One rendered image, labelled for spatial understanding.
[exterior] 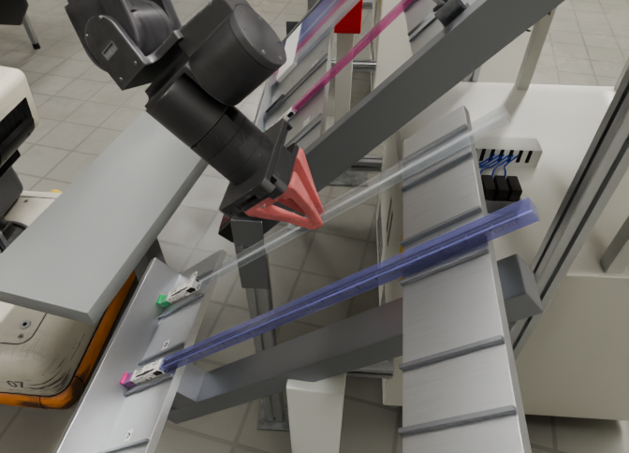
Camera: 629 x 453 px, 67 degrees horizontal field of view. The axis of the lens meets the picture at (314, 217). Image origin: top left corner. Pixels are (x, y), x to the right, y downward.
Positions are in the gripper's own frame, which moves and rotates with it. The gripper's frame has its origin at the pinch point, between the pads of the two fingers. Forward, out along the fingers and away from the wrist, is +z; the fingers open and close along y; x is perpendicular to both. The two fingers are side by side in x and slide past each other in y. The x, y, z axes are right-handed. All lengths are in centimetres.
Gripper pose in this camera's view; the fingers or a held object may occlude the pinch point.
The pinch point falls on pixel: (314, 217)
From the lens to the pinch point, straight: 50.3
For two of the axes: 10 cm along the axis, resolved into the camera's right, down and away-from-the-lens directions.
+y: 1.4, -7.0, 7.0
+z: 6.7, 5.9, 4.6
